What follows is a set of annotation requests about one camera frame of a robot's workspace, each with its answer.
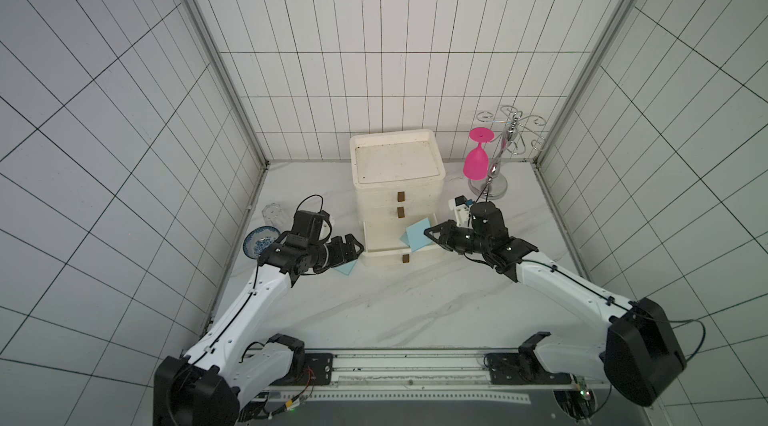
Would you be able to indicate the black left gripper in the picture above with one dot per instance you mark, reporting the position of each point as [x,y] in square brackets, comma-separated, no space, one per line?
[339,256]

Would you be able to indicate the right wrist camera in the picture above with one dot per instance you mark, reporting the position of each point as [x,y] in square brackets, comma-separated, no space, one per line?
[460,206]

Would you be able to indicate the blue sticky note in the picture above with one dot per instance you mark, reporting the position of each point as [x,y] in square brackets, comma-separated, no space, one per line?
[410,239]
[346,268]
[418,228]

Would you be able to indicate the white bottom pull-out drawer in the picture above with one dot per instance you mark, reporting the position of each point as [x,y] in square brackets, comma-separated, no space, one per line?
[383,247]

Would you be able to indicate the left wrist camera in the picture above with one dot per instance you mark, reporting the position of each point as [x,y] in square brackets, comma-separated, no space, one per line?
[314,226]

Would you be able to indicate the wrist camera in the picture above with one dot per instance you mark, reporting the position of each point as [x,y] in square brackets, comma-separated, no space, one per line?
[460,206]
[314,226]

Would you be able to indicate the pink wine glass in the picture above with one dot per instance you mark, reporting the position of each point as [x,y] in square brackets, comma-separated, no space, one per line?
[477,161]

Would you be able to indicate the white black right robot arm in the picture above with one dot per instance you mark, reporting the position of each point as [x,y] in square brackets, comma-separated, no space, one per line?
[629,344]

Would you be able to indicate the clear upturned glass cup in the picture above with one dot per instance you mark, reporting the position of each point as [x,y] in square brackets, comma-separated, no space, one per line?
[276,216]

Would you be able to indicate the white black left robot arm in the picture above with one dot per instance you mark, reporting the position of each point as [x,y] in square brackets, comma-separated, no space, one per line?
[234,330]

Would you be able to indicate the chrome glass holder stand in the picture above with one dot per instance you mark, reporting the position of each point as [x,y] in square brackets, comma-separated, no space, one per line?
[521,132]

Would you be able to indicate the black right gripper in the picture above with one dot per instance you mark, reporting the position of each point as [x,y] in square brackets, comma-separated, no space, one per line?
[455,237]

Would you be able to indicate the blue white patterned plate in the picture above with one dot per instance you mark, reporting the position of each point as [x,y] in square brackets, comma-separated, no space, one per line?
[258,240]

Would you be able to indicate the white plastic drawer cabinet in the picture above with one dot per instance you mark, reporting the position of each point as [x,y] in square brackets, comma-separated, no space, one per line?
[397,176]

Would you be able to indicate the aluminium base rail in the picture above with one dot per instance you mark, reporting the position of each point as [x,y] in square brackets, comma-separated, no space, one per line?
[418,374]

